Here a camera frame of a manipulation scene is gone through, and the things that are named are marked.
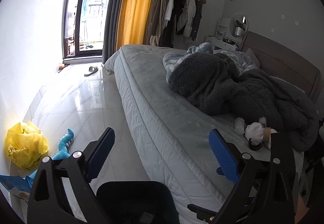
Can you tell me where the white tissue ball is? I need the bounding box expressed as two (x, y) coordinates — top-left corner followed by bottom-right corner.
(245, 122), (264, 146)

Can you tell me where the clear bubble wrap roll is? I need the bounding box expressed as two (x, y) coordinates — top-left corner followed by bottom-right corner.
(234, 118), (245, 135)

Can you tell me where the black curved plastic piece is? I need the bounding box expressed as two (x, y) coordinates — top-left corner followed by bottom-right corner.
(248, 138), (262, 151)

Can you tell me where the dark teal trash bin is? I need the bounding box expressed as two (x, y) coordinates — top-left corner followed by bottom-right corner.
(96, 181), (180, 223)

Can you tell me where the blue white snack bag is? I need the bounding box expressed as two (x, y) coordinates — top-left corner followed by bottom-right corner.
(0, 175), (33, 201)

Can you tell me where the blue plush toy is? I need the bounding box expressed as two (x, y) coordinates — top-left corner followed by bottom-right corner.
(25, 127), (75, 181)

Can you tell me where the yellow plastic bag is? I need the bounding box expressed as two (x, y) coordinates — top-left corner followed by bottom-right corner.
(5, 121), (49, 171)

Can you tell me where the white mattress bed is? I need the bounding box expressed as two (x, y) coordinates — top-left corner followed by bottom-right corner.
(104, 44), (315, 224)

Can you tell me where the dark grey fleece blanket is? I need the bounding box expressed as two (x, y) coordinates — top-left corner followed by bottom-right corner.
(168, 53), (319, 152)

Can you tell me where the blue patterned blanket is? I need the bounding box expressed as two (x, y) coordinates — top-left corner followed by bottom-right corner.
(163, 43), (260, 83)

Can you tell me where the brown upholstered headboard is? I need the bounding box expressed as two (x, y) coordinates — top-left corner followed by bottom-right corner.
(239, 31), (321, 103)

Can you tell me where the grey slipper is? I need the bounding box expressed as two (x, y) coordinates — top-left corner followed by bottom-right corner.
(84, 66), (98, 77)

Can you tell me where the white dresser shelf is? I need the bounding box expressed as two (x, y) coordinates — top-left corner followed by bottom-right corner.
(205, 18), (241, 51)

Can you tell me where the round vanity mirror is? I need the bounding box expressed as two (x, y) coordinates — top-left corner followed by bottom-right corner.
(229, 13), (248, 38)

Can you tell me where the grey curtain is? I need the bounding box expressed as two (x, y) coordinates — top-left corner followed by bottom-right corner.
(102, 0), (122, 64)

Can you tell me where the clothes rack with garments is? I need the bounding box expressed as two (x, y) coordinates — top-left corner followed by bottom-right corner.
(148, 0), (207, 48)

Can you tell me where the black framed window door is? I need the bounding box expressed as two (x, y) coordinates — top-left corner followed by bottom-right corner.
(63, 0), (109, 58)

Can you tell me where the yellow curtain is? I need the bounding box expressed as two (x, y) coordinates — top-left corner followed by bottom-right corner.
(116, 0), (151, 49)

